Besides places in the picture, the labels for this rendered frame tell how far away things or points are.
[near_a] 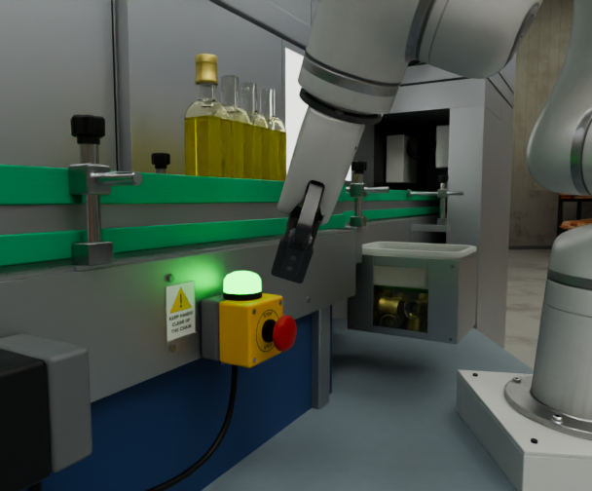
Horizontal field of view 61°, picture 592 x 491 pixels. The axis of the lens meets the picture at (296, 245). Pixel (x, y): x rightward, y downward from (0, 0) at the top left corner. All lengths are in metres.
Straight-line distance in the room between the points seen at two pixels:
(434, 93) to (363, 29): 1.44
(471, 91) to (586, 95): 1.05
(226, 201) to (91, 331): 0.25
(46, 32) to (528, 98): 11.82
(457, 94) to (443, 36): 1.42
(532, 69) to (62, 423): 12.33
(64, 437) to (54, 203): 0.20
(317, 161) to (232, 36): 0.73
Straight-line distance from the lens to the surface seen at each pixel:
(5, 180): 0.46
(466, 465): 0.78
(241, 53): 1.15
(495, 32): 0.39
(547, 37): 12.81
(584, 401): 0.79
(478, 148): 1.77
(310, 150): 0.42
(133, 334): 0.52
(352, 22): 0.40
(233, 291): 0.57
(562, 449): 0.73
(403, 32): 0.40
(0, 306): 0.44
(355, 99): 0.41
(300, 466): 0.74
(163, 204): 0.56
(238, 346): 0.56
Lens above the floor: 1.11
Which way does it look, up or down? 5 degrees down
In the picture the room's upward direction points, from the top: straight up
